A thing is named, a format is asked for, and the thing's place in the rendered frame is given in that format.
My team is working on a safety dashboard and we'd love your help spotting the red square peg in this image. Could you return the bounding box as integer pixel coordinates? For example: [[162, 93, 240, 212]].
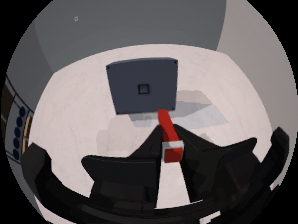
[[157, 109, 185, 164]]

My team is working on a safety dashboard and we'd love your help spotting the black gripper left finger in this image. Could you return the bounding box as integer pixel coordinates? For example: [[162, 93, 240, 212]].
[[81, 125, 162, 208]]

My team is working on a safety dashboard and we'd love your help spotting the dark grey sloped panel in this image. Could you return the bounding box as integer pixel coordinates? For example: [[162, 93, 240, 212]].
[[105, 57, 178, 115]]

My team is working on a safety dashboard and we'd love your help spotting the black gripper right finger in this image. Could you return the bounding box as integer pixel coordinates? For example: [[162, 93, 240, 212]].
[[173, 124, 257, 204]]

